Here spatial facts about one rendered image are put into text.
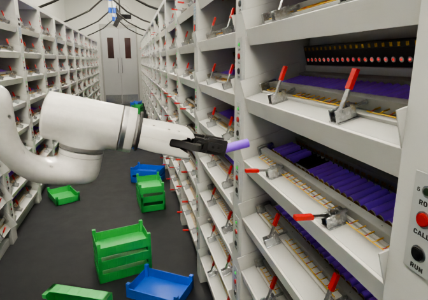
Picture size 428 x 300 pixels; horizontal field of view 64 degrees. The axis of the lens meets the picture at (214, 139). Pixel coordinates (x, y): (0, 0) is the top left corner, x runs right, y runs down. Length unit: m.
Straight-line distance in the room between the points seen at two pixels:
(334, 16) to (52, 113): 0.48
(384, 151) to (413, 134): 0.06
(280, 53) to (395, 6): 0.57
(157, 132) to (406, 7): 0.41
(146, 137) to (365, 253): 0.40
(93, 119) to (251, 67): 0.54
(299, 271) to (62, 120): 0.60
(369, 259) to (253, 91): 0.59
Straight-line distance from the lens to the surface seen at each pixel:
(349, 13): 0.58
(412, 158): 0.47
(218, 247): 1.67
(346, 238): 0.63
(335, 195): 0.71
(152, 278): 2.12
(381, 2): 0.52
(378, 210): 0.66
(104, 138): 0.62
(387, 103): 0.60
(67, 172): 0.63
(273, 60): 1.03
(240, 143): 0.68
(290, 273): 0.86
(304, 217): 0.63
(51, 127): 0.62
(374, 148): 0.52
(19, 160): 0.59
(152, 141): 0.61
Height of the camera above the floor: 1.22
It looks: 13 degrees down
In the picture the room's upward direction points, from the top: straight up
